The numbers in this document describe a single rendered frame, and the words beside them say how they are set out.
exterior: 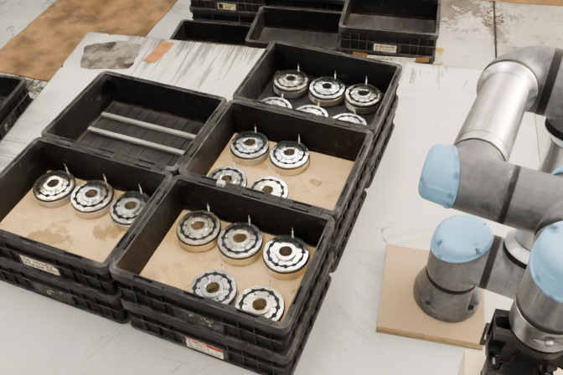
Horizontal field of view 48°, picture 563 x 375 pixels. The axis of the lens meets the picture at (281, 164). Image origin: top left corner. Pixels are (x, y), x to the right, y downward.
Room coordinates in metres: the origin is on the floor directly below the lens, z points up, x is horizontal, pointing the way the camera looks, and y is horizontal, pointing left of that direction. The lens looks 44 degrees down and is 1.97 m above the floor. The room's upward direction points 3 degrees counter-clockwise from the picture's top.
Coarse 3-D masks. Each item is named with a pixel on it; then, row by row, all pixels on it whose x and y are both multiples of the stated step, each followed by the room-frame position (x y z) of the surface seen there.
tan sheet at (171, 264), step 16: (176, 224) 0.98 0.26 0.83; (224, 224) 0.97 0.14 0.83; (176, 240) 0.93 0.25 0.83; (160, 256) 0.89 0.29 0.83; (176, 256) 0.88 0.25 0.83; (192, 256) 0.88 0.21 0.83; (208, 256) 0.88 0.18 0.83; (144, 272) 0.84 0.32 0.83; (160, 272) 0.84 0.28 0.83; (176, 272) 0.84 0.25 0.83; (192, 272) 0.84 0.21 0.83; (240, 272) 0.83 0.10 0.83; (256, 272) 0.83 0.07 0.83; (240, 288) 0.79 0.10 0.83; (288, 288) 0.78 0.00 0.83; (288, 304) 0.74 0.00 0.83
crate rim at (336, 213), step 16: (224, 112) 1.27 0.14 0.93; (272, 112) 1.26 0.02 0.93; (288, 112) 1.26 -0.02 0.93; (208, 128) 1.21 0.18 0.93; (352, 128) 1.18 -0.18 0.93; (368, 144) 1.12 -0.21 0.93; (192, 160) 1.10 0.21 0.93; (192, 176) 1.04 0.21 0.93; (352, 176) 1.01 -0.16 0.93; (256, 192) 0.98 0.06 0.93; (320, 208) 0.92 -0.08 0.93; (336, 208) 0.92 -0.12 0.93
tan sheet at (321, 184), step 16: (272, 144) 1.25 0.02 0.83; (224, 160) 1.19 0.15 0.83; (320, 160) 1.18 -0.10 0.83; (336, 160) 1.17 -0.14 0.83; (256, 176) 1.13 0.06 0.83; (272, 176) 1.13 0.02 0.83; (288, 176) 1.12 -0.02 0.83; (304, 176) 1.12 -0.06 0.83; (320, 176) 1.12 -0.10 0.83; (336, 176) 1.11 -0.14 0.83; (304, 192) 1.07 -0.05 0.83; (320, 192) 1.06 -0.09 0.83; (336, 192) 1.06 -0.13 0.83
